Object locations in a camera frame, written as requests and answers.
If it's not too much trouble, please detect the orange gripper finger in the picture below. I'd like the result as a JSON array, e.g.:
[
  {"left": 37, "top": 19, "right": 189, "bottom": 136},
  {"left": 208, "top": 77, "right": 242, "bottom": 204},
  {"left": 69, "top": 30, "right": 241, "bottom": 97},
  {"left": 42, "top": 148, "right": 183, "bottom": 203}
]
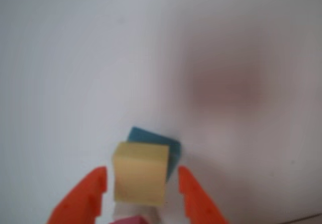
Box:
[
  {"left": 46, "top": 166, "right": 108, "bottom": 224},
  {"left": 178, "top": 166, "right": 229, "bottom": 224}
]

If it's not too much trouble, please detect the yellow foam cuboid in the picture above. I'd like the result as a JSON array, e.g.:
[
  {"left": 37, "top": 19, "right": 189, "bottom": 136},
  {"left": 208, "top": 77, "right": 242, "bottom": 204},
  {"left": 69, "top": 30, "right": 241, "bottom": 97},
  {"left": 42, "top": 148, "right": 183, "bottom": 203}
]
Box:
[{"left": 112, "top": 141, "right": 170, "bottom": 207}]

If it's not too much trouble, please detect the white foam cuboid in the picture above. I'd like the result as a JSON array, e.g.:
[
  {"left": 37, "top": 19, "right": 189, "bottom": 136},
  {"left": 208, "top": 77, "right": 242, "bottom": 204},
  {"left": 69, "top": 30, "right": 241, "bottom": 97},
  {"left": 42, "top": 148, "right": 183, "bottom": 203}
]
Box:
[{"left": 113, "top": 201, "right": 164, "bottom": 224}]

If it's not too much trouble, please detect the pink foam cuboid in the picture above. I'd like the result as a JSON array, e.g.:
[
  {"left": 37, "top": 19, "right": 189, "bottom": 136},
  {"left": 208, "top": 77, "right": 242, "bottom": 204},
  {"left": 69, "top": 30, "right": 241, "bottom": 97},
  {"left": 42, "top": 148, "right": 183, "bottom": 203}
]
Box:
[{"left": 110, "top": 215, "right": 149, "bottom": 224}]

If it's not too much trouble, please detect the blue foam cuboid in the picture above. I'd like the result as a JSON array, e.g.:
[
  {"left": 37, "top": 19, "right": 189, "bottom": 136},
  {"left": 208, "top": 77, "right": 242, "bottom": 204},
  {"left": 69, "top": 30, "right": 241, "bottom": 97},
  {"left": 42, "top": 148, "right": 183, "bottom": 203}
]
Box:
[{"left": 127, "top": 126, "right": 182, "bottom": 182}]

